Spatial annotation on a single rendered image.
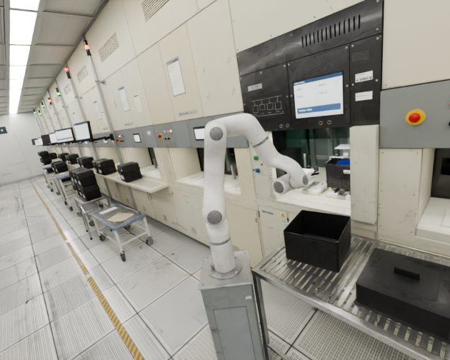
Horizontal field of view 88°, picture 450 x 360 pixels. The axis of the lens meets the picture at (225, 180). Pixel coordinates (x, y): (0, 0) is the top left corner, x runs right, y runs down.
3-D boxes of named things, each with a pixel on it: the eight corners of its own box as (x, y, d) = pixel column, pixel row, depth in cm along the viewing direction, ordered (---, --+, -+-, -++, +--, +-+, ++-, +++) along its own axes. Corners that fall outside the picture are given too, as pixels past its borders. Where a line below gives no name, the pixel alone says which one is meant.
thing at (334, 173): (325, 191, 172) (321, 150, 161) (336, 181, 184) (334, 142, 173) (361, 196, 154) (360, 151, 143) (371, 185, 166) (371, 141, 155)
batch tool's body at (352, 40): (264, 284, 216) (231, 53, 160) (313, 236, 275) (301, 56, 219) (371, 342, 152) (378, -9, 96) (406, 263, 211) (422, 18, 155)
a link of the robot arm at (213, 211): (223, 215, 127) (226, 229, 111) (201, 215, 126) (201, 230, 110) (226, 121, 113) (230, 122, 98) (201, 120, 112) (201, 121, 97)
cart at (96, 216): (98, 241, 358) (87, 213, 344) (130, 226, 392) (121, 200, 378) (123, 263, 290) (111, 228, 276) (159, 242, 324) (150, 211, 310)
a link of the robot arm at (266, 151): (281, 128, 105) (313, 179, 114) (257, 138, 118) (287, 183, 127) (272, 138, 101) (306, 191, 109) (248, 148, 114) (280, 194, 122)
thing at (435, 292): (353, 303, 95) (353, 277, 92) (373, 263, 114) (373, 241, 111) (453, 346, 74) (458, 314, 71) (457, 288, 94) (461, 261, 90)
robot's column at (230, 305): (223, 391, 140) (197, 288, 118) (224, 345, 167) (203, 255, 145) (269, 386, 138) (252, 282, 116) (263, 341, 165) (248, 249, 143)
